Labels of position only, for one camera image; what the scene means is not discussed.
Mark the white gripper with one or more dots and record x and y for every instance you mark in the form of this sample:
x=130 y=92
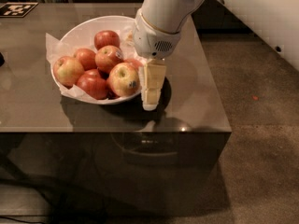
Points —
x=151 y=41

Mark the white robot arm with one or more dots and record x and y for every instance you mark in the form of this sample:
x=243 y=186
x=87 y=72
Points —
x=157 y=26

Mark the red apple right partly hidden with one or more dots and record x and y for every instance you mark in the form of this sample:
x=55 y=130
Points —
x=133 y=64

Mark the yellow-red apple with sticker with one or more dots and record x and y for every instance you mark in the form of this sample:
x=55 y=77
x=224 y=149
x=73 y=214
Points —
x=123 y=80

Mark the red apple with sticker centre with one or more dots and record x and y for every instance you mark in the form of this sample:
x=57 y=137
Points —
x=107 y=57

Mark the red apple at back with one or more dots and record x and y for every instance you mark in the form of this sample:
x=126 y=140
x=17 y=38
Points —
x=105 y=38

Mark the red apple left middle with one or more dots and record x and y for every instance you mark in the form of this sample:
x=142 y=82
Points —
x=86 y=57

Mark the dark red apple front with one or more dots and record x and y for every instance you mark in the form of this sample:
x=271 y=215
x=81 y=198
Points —
x=93 y=84

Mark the white bowl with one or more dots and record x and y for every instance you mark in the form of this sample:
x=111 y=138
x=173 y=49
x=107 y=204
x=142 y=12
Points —
x=78 y=34

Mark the yellow-red apple far left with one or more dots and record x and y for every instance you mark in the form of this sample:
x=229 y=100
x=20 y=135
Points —
x=67 y=70

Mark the white tissue paper liner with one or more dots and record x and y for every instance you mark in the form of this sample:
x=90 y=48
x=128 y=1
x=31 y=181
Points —
x=54 y=48

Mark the dark cabinet in background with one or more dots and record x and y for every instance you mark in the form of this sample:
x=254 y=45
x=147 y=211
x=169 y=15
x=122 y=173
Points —
x=210 y=18

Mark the dark object at left edge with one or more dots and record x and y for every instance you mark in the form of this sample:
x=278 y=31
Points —
x=2 y=59

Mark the black white fiducial marker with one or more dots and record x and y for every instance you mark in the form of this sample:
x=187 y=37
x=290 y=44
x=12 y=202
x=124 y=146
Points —
x=16 y=9

